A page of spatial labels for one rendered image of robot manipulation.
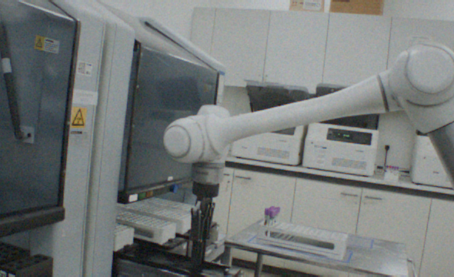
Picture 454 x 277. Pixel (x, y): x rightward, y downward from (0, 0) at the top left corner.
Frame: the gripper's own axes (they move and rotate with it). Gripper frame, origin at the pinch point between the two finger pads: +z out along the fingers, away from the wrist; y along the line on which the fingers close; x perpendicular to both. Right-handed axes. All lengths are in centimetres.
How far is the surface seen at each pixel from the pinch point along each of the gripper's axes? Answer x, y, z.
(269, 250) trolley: 15.6, -22.8, 2.4
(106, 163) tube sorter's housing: -20.3, 19.5, -23.7
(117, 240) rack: -21.7, 8.9, -0.5
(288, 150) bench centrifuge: -22, -224, -17
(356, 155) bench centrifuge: 30, -225, -20
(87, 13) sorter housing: -20, 33, -59
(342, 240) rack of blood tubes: 37.9, -28.4, -3.8
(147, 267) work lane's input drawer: -10.0, 11.3, 4.0
